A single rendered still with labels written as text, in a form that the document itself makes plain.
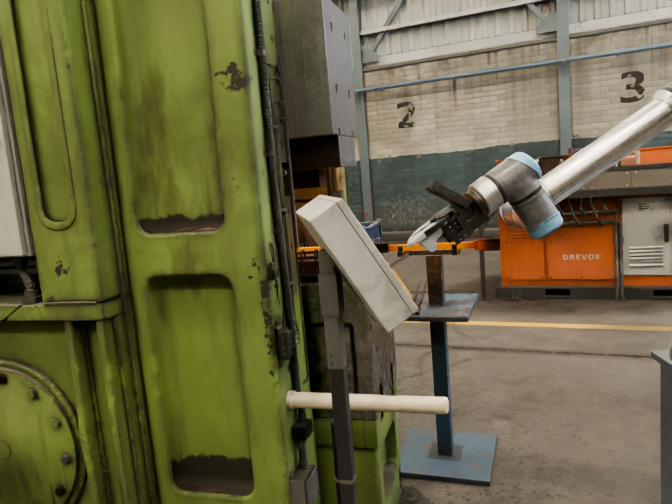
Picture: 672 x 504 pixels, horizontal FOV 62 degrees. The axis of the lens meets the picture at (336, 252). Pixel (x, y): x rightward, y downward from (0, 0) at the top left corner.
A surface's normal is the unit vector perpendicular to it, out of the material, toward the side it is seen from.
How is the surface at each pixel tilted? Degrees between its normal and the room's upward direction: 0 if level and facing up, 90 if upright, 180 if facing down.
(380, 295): 90
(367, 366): 90
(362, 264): 90
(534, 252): 92
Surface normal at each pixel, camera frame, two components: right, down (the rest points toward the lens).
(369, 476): -0.28, 0.14
